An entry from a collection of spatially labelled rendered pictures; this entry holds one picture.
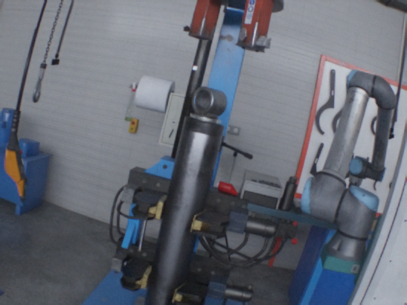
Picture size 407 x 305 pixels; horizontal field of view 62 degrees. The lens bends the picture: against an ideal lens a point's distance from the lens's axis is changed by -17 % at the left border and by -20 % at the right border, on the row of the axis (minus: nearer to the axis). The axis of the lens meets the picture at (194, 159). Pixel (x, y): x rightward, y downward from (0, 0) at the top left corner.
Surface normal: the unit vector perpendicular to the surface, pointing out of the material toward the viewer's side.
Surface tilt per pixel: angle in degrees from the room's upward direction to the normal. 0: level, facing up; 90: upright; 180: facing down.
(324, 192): 64
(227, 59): 90
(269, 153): 90
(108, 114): 90
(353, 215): 90
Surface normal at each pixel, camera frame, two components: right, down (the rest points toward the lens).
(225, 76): -0.13, 0.12
